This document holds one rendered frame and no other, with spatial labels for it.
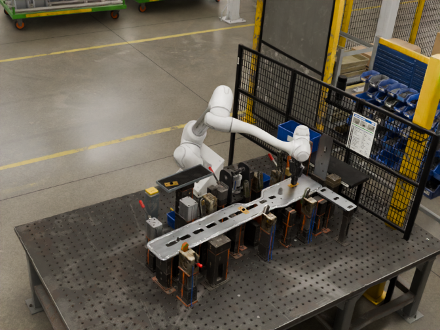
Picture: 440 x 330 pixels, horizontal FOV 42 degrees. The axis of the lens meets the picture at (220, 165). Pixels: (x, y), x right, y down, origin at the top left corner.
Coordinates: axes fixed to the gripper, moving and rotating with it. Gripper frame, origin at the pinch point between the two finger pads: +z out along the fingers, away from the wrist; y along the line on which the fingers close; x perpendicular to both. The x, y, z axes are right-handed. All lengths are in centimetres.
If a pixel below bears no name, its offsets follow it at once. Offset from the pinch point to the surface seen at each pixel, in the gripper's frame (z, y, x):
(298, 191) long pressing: 6.6, 5.8, -0.1
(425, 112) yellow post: -58, 51, 58
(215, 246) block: 4, 20, -87
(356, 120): -32, 4, 54
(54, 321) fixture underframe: 84, -55, -159
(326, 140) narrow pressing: -23.7, 1.5, 26.4
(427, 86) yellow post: -74, 47, 58
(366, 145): -18, 16, 54
